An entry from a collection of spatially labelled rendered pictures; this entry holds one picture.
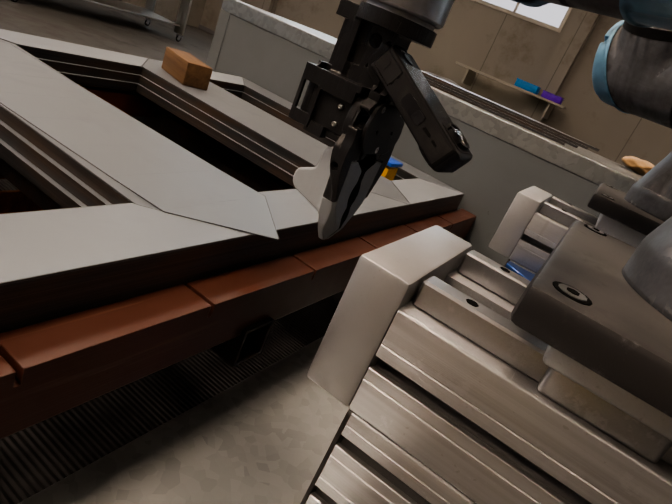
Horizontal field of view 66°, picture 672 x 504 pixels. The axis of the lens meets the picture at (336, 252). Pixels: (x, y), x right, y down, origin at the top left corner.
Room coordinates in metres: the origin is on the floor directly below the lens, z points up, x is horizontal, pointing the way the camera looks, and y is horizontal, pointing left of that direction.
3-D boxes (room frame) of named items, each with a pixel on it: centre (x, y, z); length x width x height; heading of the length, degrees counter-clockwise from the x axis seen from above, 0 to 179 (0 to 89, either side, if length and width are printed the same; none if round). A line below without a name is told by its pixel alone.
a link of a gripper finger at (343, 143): (0.47, 0.02, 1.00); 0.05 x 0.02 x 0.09; 156
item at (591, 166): (1.65, -0.11, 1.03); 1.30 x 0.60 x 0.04; 66
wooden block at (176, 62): (1.17, 0.47, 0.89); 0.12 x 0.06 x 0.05; 49
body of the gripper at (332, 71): (0.50, 0.04, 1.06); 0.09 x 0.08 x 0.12; 66
